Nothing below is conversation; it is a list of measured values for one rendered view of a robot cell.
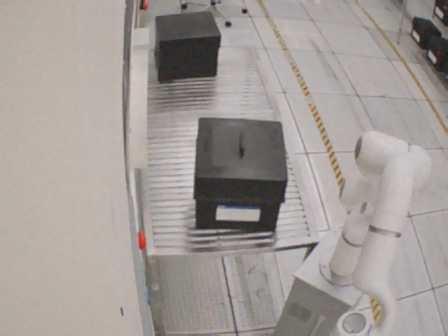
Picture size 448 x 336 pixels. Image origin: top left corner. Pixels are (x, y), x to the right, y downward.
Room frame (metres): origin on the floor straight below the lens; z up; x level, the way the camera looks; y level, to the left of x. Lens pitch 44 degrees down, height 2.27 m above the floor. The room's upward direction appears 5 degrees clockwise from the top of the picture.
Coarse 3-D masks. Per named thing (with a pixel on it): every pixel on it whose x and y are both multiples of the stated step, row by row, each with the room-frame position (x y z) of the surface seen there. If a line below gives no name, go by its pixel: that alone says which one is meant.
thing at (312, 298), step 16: (336, 240) 1.23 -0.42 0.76; (320, 256) 1.15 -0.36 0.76; (304, 272) 1.08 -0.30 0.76; (320, 272) 1.08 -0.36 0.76; (304, 288) 1.04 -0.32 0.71; (320, 288) 1.00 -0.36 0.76; (336, 288) 1.00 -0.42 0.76; (352, 288) 1.00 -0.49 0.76; (288, 304) 1.06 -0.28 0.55; (304, 304) 1.02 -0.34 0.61; (320, 304) 0.99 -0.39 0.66; (336, 304) 0.96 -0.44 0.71; (352, 304) 0.92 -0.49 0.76; (288, 320) 1.04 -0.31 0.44; (304, 320) 1.01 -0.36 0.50; (320, 320) 0.97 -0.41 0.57; (336, 320) 0.94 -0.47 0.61
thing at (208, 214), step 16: (208, 208) 1.25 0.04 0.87; (224, 208) 1.25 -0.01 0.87; (240, 208) 1.25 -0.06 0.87; (256, 208) 1.26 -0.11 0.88; (272, 208) 1.26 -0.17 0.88; (208, 224) 1.25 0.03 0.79; (224, 224) 1.25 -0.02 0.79; (240, 224) 1.25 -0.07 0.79; (256, 224) 1.26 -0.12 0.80; (272, 224) 1.26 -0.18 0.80
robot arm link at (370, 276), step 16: (368, 240) 0.67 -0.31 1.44; (384, 240) 0.66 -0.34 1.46; (368, 256) 0.64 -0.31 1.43; (384, 256) 0.63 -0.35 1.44; (368, 272) 0.61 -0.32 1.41; (384, 272) 0.61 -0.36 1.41; (368, 288) 0.59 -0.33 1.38; (384, 288) 0.58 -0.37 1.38; (384, 304) 0.55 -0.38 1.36; (384, 320) 0.52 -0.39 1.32
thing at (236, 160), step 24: (216, 120) 1.51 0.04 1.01; (240, 120) 1.52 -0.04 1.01; (216, 144) 1.39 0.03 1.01; (240, 144) 1.38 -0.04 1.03; (264, 144) 1.41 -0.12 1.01; (216, 168) 1.28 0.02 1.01; (240, 168) 1.29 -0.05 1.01; (264, 168) 1.30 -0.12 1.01; (216, 192) 1.24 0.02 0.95; (240, 192) 1.25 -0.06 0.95; (264, 192) 1.25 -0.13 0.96
